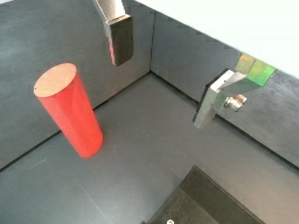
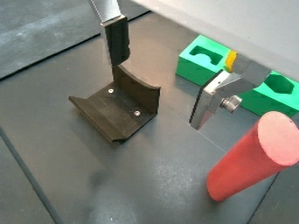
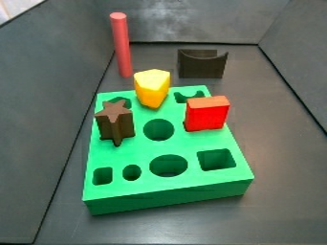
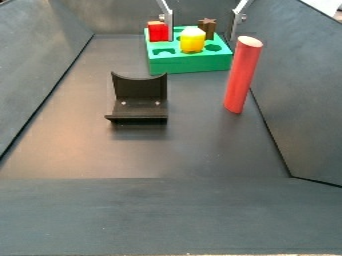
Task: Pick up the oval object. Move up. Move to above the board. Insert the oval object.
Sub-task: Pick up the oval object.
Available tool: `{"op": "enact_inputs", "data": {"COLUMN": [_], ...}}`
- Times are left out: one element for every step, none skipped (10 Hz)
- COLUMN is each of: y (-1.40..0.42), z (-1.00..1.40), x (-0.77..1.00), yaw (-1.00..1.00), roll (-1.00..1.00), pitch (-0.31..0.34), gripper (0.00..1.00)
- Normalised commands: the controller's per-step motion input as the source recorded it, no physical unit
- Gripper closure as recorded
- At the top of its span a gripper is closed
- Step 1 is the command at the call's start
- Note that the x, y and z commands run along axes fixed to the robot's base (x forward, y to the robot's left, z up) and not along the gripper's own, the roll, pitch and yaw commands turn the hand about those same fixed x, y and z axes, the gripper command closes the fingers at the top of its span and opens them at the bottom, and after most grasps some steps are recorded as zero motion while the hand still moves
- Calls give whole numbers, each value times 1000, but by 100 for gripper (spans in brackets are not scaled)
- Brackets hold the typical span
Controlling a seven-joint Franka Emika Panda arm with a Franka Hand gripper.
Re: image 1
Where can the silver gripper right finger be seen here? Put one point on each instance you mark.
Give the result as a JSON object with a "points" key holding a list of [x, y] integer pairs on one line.
{"points": [[222, 93]]}

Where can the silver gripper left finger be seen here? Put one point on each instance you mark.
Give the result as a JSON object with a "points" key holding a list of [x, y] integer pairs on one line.
{"points": [[118, 29]]}

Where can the red oval cylinder peg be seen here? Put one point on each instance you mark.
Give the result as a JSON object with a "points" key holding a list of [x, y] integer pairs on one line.
{"points": [[61, 94]]}

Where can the black curved block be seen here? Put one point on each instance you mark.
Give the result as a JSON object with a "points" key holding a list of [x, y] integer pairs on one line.
{"points": [[201, 202]]}

